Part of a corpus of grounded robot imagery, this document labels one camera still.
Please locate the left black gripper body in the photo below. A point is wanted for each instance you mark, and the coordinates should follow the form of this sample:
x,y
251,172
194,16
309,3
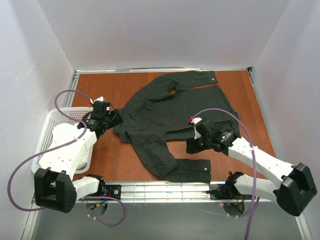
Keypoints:
x,y
114,117

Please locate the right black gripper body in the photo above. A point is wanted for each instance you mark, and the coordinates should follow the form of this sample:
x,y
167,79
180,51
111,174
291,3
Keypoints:
x,y
198,144

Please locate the dark pinstriped long sleeve shirt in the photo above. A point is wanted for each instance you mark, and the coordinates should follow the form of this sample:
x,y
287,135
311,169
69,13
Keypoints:
x,y
159,112

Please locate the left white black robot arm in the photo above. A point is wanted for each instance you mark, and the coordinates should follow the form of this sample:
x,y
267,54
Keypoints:
x,y
54,187

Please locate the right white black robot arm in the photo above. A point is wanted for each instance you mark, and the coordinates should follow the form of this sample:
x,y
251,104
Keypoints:
x,y
291,186

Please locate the white shirt in basket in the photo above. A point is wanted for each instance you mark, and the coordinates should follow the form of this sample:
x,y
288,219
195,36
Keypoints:
x,y
68,148

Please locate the white plastic laundry basket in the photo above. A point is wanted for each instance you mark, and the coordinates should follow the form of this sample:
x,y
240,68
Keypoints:
x,y
55,118

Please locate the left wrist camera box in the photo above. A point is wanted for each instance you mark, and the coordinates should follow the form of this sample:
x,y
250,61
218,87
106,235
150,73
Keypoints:
x,y
101,108

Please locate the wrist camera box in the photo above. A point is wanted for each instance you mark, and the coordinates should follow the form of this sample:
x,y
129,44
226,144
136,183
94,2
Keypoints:
x,y
101,108
202,127

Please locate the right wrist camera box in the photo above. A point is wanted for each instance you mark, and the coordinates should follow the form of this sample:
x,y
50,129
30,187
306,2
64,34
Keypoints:
x,y
202,127

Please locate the aluminium front frame rail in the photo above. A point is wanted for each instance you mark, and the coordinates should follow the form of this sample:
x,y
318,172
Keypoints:
x,y
166,192

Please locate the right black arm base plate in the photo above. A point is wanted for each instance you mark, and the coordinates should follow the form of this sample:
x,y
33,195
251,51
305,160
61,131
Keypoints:
x,y
222,192

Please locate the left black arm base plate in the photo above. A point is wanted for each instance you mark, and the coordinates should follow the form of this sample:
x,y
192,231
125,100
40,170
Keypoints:
x,y
112,190

